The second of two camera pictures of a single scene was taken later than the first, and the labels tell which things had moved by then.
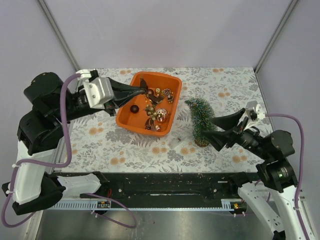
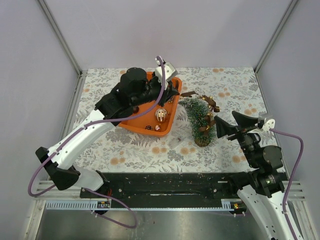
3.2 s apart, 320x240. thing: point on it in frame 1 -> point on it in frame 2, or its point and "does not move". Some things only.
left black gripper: [122, 93] -> [168, 93]
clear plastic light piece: [174, 142] does not move
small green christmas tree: [202, 112] does not move
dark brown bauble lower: [134, 108] does not move
